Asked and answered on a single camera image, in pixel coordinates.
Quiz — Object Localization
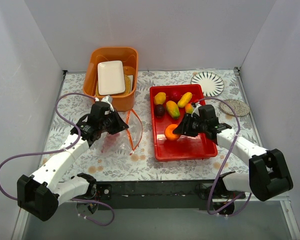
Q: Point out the orange plastic bin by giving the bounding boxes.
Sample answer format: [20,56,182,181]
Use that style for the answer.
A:
[83,46,139,112]

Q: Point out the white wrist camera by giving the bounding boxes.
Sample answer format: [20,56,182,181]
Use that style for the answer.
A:
[101,95,115,112]
[191,102,201,118]

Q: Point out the white rectangular plate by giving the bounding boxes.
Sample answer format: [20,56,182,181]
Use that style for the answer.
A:
[97,60,126,96]

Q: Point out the yellow elongated mango toy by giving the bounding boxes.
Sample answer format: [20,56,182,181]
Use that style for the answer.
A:
[177,92,193,108]

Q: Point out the floral table mat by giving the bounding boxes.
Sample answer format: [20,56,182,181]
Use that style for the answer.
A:
[45,70,248,181]

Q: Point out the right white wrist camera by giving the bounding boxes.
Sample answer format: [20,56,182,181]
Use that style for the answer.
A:
[191,102,201,118]

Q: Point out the speckled round coaster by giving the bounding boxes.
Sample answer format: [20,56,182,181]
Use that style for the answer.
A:
[219,99,250,117]

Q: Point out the aluminium frame rail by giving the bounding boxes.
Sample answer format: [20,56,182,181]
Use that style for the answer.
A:
[21,180,291,203]

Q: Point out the yellow tray in bin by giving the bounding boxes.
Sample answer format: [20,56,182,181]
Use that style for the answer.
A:
[95,74,133,96]

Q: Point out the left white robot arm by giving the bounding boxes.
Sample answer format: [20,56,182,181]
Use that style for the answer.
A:
[17,99,129,222]

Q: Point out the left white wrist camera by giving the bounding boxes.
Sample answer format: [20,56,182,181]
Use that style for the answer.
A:
[101,95,115,112]

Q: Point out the purple grape bunch toy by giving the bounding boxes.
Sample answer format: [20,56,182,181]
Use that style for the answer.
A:
[101,133,120,154]

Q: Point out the orange tangerine toy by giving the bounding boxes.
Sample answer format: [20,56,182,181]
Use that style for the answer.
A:
[164,124,181,141]

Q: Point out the orange green mango toy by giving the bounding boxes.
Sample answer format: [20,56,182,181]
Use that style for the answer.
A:
[184,103,196,114]

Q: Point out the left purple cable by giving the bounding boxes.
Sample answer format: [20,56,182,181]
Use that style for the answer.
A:
[0,92,115,227]

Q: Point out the green yellow papaya toy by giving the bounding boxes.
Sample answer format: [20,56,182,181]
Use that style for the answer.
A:
[165,100,180,119]

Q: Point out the dark red round fruit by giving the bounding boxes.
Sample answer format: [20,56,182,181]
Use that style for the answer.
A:
[170,91,182,103]

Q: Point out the red plastic tray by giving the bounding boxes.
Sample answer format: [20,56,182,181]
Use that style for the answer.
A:
[149,84,218,162]

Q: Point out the clear zip top bag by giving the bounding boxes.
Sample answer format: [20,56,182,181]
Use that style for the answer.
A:
[95,109,143,157]

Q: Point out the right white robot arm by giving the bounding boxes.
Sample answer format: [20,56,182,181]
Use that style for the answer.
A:
[172,104,294,202]

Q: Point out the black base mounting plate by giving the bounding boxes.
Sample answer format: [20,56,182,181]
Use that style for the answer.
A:
[77,180,213,210]

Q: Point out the dark brown passion fruit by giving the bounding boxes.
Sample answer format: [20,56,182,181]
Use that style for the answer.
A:
[154,104,166,118]

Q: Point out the white striped round plate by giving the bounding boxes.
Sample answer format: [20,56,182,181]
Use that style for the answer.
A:
[190,71,225,97]

